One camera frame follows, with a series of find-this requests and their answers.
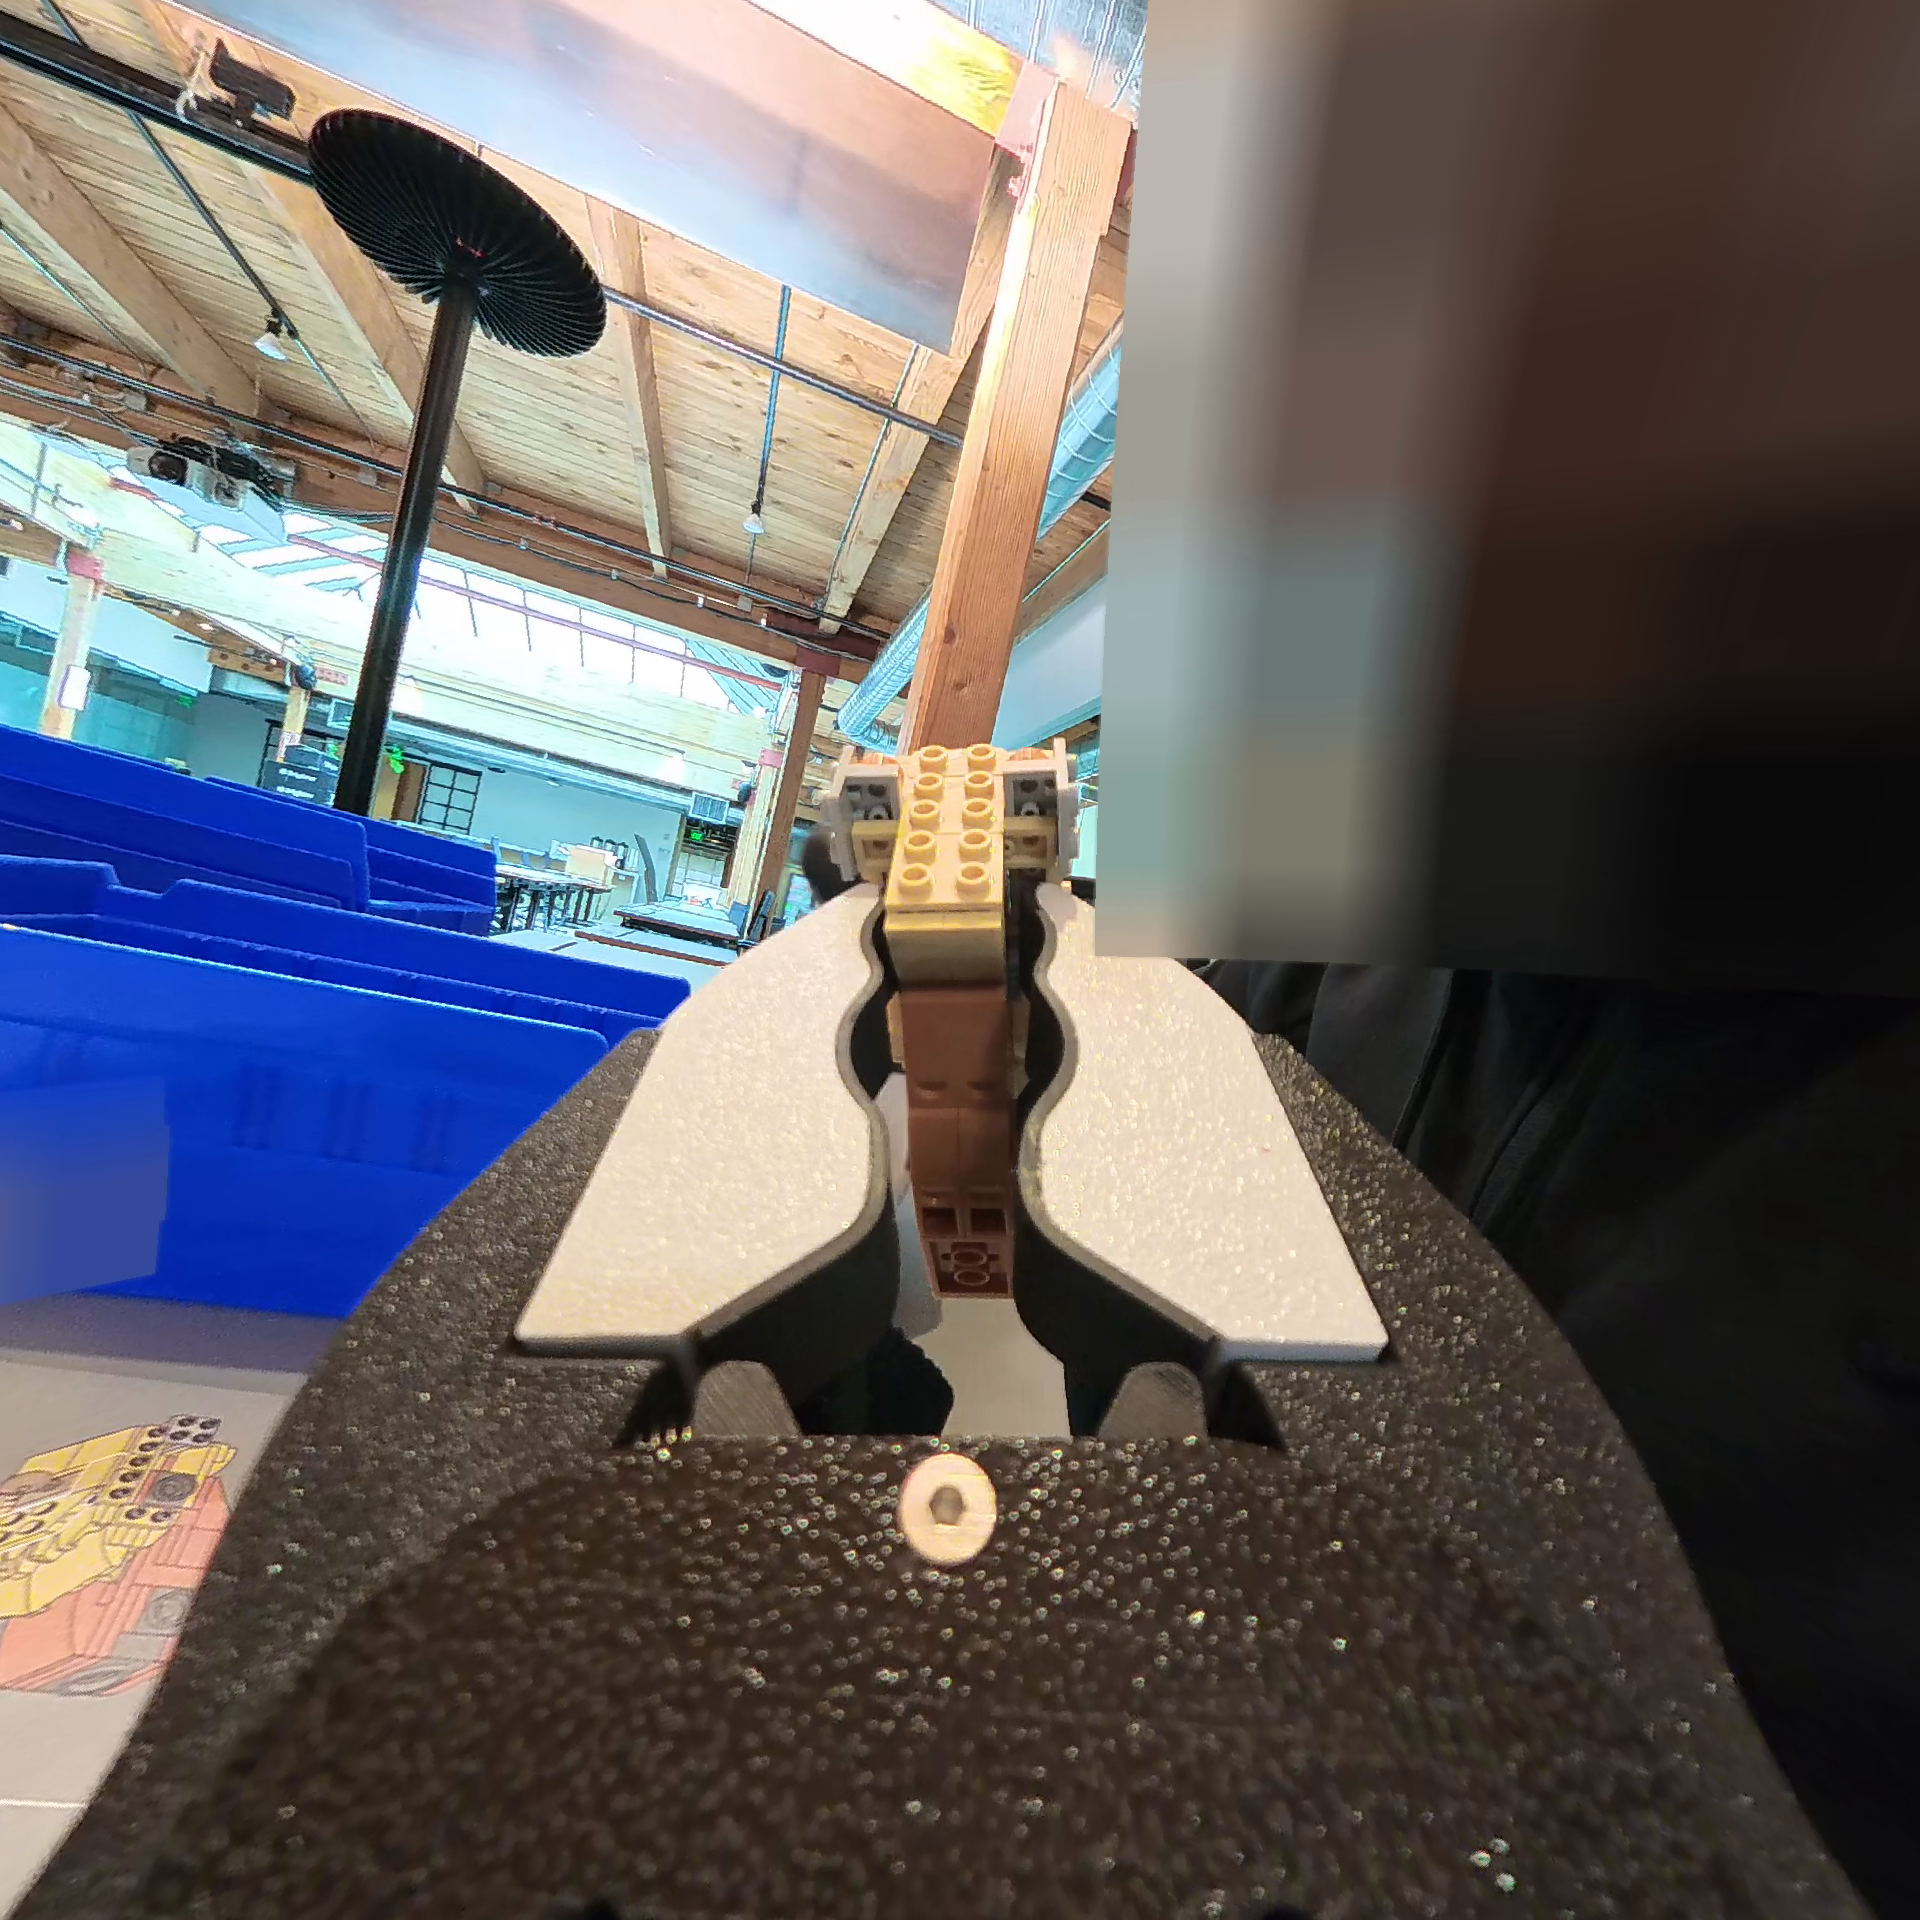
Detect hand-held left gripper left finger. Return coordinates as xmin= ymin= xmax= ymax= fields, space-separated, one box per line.
xmin=517 ymin=890 xmax=902 ymax=1367

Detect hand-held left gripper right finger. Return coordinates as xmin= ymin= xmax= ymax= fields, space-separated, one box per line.
xmin=1014 ymin=883 xmax=1393 ymax=1367

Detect tan brick model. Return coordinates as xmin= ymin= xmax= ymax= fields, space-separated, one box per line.
xmin=834 ymin=742 xmax=1081 ymax=1299

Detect blue plastic bin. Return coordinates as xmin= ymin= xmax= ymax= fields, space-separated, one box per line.
xmin=0 ymin=721 xmax=500 ymax=922
xmin=0 ymin=855 xmax=701 ymax=1325

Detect grey desk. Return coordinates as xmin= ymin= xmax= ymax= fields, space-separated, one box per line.
xmin=0 ymin=1297 xmax=347 ymax=1920

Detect person's black jacket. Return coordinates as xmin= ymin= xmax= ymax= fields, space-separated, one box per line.
xmin=1199 ymin=956 xmax=1920 ymax=1920

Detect wooden pillar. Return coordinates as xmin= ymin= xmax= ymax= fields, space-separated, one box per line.
xmin=901 ymin=76 xmax=1139 ymax=755

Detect black pole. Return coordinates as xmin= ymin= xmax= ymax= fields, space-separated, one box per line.
xmin=307 ymin=109 xmax=611 ymax=821

